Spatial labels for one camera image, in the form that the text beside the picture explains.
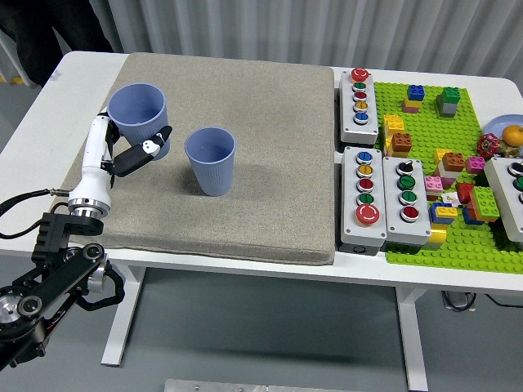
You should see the magenta toy brick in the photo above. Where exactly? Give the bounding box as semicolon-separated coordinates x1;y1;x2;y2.
465;156;487;175

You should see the grey-brown cushion mat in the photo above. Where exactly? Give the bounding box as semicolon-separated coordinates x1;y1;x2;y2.
42;51;337;266

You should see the red toy brick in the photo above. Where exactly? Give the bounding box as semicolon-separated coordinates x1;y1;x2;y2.
455;182;477;205

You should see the green studded baseplate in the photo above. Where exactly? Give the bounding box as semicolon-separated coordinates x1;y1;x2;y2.
373;80;523;274

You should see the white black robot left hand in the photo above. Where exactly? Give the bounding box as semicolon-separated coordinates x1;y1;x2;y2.
67;115;173;213

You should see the red handwheel brass valve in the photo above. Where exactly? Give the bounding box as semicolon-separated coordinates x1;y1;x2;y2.
476;133;523;160

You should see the grey pleated curtain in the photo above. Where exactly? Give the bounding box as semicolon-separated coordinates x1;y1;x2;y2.
0;0;523;85

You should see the person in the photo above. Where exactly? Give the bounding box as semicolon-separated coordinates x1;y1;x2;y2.
0;0;118;87

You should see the yellow round toy brick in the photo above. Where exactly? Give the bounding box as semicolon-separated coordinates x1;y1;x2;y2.
426;222;449;246

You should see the black power cable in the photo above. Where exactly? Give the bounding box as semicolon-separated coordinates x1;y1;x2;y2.
484;293;523;307

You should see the blue plate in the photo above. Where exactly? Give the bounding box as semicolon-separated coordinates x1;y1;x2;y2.
485;114;523;144

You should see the orange fruit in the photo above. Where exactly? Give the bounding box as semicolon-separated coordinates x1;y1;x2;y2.
501;124;523;146

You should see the large green toy brick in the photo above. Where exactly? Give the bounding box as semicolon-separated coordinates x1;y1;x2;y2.
469;186;501;223

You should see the grey green-button control box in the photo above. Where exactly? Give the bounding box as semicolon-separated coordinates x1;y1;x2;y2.
484;157;523;243

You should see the grey toy brick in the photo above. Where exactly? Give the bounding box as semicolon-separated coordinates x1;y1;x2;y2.
435;96;458;120

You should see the grey selector switch control box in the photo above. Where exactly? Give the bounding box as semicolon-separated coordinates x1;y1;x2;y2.
382;155;433;248

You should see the white table leg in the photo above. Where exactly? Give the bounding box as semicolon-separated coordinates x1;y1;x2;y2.
395;287;430;392
101;264;146;368

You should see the grey five-button control box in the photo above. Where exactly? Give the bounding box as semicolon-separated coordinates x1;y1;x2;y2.
337;145;388;256
337;67;380;149

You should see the brown toy brick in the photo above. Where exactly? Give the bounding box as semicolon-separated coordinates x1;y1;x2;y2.
442;152;467;173
391;132;413;154

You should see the blue ribbed plastic cup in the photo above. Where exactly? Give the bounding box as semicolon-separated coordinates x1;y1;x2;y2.
184;127;237;198
107;82;171;161

